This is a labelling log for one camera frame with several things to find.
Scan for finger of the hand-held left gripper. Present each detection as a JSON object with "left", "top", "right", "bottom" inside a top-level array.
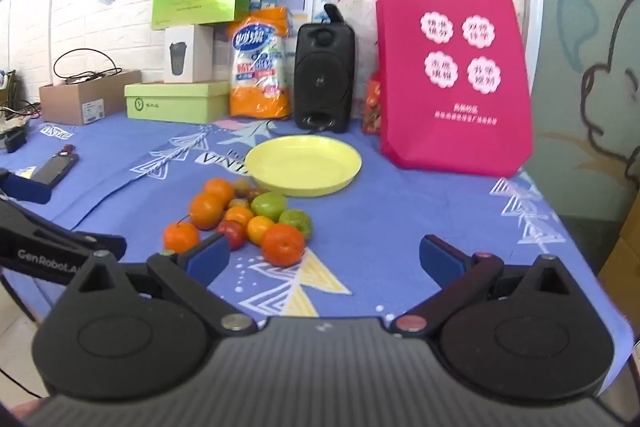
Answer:
[
  {"left": 0, "top": 169, "right": 53, "bottom": 206},
  {"left": 0, "top": 198, "right": 127, "bottom": 258}
]

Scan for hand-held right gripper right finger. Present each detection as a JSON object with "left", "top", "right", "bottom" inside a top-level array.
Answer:
[{"left": 390, "top": 234, "right": 594, "bottom": 336}]

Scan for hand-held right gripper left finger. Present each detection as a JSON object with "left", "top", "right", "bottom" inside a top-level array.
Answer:
[{"left": 52, "top": 232, "right": 258, "bottom": 334}]

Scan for orange mandarin with stem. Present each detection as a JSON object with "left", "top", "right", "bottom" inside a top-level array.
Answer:
[{"left": 163, "top": 215, "right": 201, "bottom": 255}]

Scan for small red tomato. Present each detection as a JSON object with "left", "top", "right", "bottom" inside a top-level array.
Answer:
[{"left": 216, "top": 219, "right": 247, "bottom": 252}]

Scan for small orange mandarin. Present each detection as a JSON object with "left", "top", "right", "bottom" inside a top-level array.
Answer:
[{"left": 225, "top": 206, "right": 255, "bottom": 229}]

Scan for small yellow citrus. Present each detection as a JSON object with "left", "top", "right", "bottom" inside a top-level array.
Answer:
[{"left": 246, "top": 215, "right": 276, "bottom": 245}]

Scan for green apple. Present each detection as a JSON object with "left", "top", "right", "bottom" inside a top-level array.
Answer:
[{"left": 250, "top": 192, "right": 287, "bottom": 219}]

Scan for green mango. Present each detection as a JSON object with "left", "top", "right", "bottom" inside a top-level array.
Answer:
[{"left": 278, "top": 209, "right": 314, "bottom": 240}]

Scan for yellow plastic plate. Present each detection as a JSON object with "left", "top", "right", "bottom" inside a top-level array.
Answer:
[{"left": 245, "top": 135, "right": 363, "bottom": 198}]

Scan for black smartphone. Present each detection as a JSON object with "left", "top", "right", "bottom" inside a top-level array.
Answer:
[{"left": 29, "top": 153, "right": 80, "bottom": 188}]

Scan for black device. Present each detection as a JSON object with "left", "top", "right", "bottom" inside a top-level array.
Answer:
[{"left": 4, "top": 127, "right": 28, "bottom": 154}]

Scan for blue printed tablecloth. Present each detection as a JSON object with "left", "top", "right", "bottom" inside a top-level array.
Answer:
[{"left": 0, "top": 112, "right": 636, "bottom": 358}]

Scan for brown cardboard box with label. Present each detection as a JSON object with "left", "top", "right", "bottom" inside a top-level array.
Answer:
[{"left": 39, "top": 69, "right": 143, "bottom": 126}]

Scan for pink tote bag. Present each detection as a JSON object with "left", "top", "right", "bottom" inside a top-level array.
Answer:
[{"left": 375, "top": 0, "right": 535, "bottom": 178}]

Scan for light green shoe box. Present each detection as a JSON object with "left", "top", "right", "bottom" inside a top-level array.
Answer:
[{"left": 124, "top": 80, "right": 232, "bottom": 125}]

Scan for red printed box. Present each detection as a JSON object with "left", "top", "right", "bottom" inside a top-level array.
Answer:
[{"left": 361, "top": 72, "right": 383, "bottom": 135}]

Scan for orange bag of paper cups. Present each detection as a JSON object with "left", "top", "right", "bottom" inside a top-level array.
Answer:
[{"left": 227, "top": 7, "right": 293, "bottom": 120}]

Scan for plain brown cardboard box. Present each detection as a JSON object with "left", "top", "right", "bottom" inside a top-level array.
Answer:
[{"left": 597, "top": 207, "right": 640, "bottom": 308}]

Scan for white cup box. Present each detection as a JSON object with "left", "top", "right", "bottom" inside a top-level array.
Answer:
[{"left": 163, "top": 24, "right": 215, "bottom": 84}]

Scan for black speaker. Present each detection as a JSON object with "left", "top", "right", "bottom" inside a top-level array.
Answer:
[{"left": 293, "top": 23, "right": 357, "bottom": 134}]

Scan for black cables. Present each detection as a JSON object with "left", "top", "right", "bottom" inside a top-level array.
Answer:
[{"left": 52, "top": 49, "right": 123, "bottom": 85}]

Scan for black speaker cable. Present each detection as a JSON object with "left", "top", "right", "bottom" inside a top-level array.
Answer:
[{"left": 263, "top": 117, "right": 326, "bottom": 138}]

